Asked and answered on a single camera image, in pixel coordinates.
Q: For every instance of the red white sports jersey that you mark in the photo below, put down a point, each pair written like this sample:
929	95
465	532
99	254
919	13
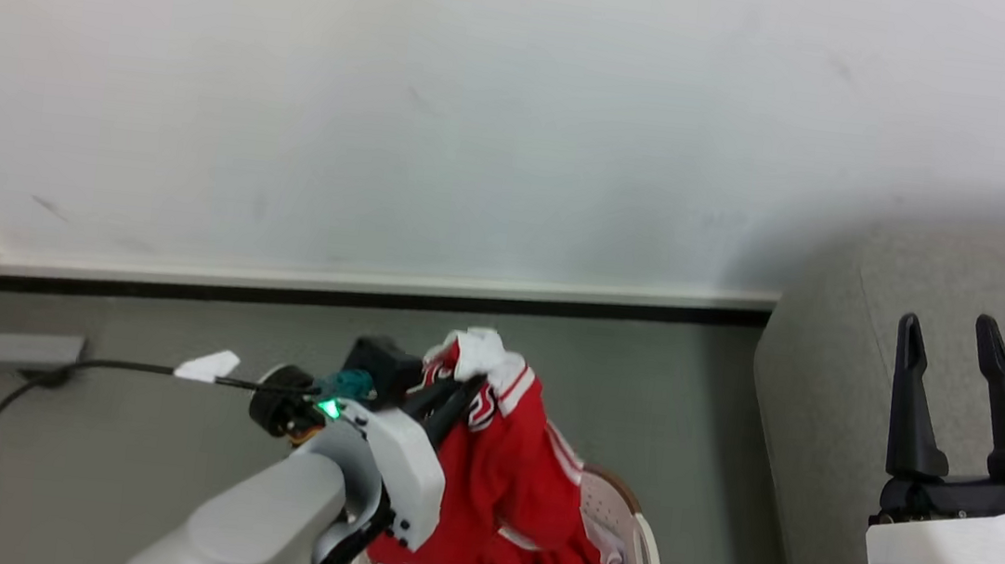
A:
519	480

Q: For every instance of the grey fabric sofa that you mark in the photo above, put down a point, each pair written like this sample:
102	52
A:
835	401

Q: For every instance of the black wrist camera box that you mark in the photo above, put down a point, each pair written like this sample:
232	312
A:
381	367

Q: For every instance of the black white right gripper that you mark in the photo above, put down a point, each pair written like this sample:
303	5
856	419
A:
961	540

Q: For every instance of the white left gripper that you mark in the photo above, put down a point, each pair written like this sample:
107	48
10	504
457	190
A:
407	478

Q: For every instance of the dark round floor outlet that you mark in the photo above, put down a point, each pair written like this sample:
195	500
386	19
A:
44	376

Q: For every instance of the white skirting board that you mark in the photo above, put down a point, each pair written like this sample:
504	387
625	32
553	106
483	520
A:
371	285

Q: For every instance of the white perforated laundry basket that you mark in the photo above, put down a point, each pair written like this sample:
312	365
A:
637	558

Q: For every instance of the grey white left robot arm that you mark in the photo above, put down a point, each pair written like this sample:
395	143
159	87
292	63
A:
253	527

